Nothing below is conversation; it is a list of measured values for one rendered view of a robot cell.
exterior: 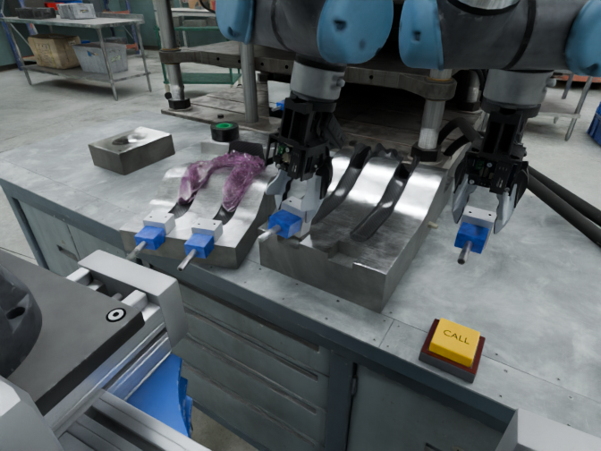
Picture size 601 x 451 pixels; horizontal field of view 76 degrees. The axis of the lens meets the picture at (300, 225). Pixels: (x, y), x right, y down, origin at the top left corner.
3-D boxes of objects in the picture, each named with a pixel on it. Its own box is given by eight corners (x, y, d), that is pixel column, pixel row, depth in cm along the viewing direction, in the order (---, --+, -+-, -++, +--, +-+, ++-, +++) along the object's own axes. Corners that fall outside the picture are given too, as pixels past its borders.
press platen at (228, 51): (451, 143, 117) (464, 83, 107) (160, 90, 174) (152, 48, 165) (495, 89, 177) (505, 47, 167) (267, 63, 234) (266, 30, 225)
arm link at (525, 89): (495, 61, 54) (561, 66, 51) (486, 94, 57) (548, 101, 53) (485, 69, 49) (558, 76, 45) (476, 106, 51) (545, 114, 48)
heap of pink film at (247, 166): (241, 213, 84) (238, 181, 80) (168, 203, 88) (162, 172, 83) (276, 166, 105) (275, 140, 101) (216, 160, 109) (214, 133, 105)
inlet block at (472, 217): (474, 281, 58) (483, 252, 55) (441, 269, 60) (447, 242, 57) (489, 239, 67) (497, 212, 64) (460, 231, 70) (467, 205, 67)
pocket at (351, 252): (352, 279, 66) (354, 262, 64) (325, 269, 68) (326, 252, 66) (363, 265, 69) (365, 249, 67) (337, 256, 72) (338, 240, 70)
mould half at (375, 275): (380, 314, 66) (389, 251, 59) (259, 265, 78) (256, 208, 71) (450, 198, 102) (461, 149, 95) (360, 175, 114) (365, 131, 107)
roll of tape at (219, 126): (238, 141, 107) (236, 130, 105) (208, 142, 107) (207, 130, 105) (241, 132, 114) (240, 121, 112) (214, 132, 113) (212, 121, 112)
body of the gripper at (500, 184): (454, 188, 57) (474, 106, 50) (467, 168, 63) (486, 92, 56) (511, 201, 53) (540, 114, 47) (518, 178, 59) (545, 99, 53)
